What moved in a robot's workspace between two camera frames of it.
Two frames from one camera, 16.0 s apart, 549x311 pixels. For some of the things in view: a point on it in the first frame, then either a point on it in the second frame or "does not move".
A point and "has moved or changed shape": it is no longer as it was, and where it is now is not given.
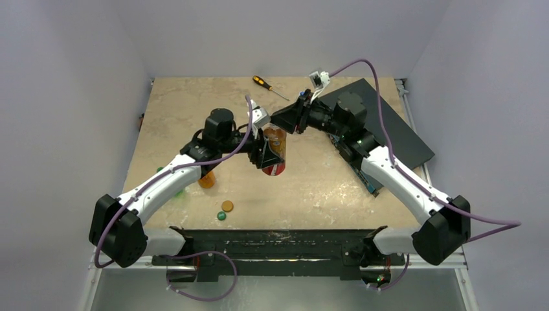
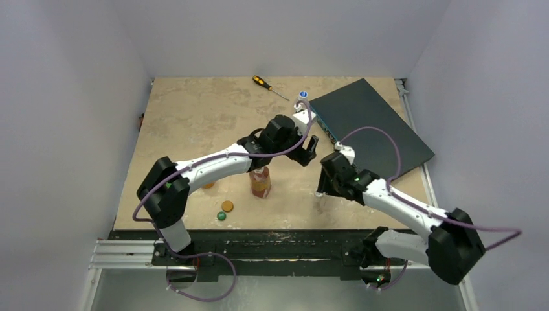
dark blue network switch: (406, 145) does not move
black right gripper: (303, 116) -> (327, 181)
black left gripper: (259, 152) -> (309, 153)
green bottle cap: (221, 216) does not move
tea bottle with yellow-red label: (276, 139) has moved or changed shape
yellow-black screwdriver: (261, 81) does not move
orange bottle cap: (227, 206) does not move
